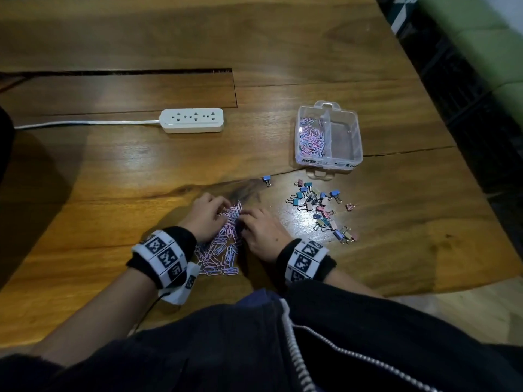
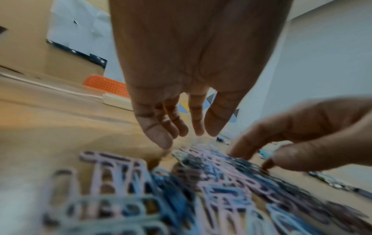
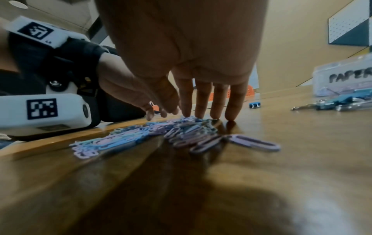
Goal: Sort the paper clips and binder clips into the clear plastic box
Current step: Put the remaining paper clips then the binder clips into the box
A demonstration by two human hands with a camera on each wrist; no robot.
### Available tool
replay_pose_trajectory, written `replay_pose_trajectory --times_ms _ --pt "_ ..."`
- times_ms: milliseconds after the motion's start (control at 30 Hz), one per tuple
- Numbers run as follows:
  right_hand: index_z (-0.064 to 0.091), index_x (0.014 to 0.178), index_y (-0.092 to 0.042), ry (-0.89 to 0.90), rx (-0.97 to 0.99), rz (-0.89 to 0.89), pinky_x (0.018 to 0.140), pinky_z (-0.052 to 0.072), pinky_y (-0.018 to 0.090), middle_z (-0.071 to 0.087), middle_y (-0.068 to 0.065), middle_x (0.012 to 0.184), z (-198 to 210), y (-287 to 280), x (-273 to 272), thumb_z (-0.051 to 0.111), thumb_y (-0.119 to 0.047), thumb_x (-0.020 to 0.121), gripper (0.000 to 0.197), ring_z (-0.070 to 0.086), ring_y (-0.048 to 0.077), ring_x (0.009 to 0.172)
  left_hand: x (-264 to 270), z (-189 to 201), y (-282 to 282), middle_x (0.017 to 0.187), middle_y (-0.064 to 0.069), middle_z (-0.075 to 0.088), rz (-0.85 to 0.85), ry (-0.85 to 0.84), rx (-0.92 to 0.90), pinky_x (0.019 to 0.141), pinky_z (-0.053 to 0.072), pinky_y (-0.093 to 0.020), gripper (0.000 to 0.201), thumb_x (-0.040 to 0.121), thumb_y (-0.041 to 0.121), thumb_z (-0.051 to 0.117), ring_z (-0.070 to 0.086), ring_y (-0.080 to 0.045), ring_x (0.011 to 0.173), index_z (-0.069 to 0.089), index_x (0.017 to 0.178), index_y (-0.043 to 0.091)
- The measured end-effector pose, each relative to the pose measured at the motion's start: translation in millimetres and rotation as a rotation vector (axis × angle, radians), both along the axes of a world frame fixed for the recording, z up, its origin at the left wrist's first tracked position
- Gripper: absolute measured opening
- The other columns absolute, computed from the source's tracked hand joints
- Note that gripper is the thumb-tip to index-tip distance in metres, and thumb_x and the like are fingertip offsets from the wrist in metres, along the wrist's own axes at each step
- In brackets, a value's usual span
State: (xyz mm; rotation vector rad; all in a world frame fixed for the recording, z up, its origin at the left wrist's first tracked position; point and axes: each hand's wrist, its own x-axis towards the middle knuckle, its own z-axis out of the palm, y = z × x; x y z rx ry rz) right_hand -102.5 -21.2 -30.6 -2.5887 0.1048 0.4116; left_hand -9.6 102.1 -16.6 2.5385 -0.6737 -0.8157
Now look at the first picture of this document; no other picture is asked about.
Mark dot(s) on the heap of boxed paper clips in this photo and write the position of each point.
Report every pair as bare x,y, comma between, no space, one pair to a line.
311,136

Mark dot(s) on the white power strip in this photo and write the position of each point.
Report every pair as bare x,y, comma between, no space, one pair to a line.
192,120

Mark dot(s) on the right wristband with marker tags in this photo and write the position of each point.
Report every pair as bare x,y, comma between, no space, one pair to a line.
304,261

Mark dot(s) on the person's left fingers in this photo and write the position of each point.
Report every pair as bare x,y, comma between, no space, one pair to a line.
216,204

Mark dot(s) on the person's right hand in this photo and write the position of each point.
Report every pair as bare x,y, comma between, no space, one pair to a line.
263,236

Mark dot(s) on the person's right forearm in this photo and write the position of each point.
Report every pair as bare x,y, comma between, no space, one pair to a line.
347,283

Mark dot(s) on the blue binder clip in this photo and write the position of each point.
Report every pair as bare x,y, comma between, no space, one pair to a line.
267,181

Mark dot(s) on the black zip jacket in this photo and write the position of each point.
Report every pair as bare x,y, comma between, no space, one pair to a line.
245,347

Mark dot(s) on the wristband with marker tags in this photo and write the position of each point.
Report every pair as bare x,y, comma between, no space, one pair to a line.
163,257
304,261

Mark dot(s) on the pile of pastel paper clips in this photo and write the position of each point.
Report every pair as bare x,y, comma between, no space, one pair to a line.
218,253

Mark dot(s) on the clear plastic compartment box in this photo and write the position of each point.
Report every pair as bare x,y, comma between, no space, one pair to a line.
341,138

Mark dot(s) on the pile of pastel binder clips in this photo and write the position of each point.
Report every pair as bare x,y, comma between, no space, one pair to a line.
320,212

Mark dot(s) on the person's left forearm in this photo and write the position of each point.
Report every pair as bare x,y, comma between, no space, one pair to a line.
102,310

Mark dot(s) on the person's left hand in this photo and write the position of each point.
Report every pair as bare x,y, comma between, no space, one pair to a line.
204,219

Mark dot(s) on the person's right fingers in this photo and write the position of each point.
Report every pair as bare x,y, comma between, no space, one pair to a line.
250,219

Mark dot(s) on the left wristband with marker tags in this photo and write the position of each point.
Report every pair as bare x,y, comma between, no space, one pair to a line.
163,257

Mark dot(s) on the green upholstered bench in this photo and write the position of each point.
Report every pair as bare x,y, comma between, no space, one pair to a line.
486,44

